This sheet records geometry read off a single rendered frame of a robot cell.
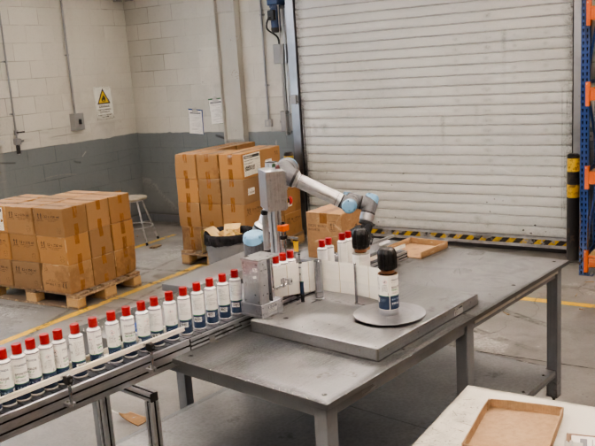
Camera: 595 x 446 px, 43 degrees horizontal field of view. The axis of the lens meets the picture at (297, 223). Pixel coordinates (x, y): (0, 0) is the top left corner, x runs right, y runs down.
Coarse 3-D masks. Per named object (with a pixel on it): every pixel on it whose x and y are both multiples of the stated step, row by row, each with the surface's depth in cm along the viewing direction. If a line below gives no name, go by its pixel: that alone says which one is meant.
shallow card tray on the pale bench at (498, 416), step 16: (496, 400) 252; (512, 400) 250; (480, 416) 243; (496, 416) 246; (512, 416) 245; (528, 416) 245; (544, 416) 244; (560, 416) 238; (480, 432) 236; (496, 432) 236; (512, 432) 235; (528, 432) 234; (544, 432) 234
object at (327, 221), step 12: (312, 216) 439; (324, 216) 433; (336, 216) 428; (348, 216) 433; (312, 228) 440; (324, 228) 435; (336, 228) 430; (348, 228) 434; (312, 240) 442; (336, 240) 432; (312, 252) 444; (336, 252) 433
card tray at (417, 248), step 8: (408, 240) 469; (416, 240) 468; (424, 240) 464; (432, 240) 460; (408, 248) 458; (416, 248) 457; (424, 248) 456; (432, 248) 441; (440, 248) 448; (408, 256) 440; (416, 256) 439; (424, 256) 435
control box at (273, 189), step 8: (264, 168) 367; (272, 168) 365; (264, 176) 357; (272, 176) 355; (280, 176) 356; (264, 184) 359; (272, 184) 356; (280, 184) 357; (264, 192) 361; (272, 192) 357; (280, 192) 358; (264, 200) 363; (272, 200) 357; (280, 200) 358; (264, 208) 365; (272, 208) 358; (280, 208) 359
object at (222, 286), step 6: (222, 276) 331; (222, 282) 331; (222, 288) 331; (228, 288) 333; (222, 294) 331; (228, 294) 333; (222, 300) 332; (228, 300) 333; (222, 306) 333; (228, 306) 334; (222, 312) 333; (228, 312) 334; (222, 318) 334; (228, 318) 334
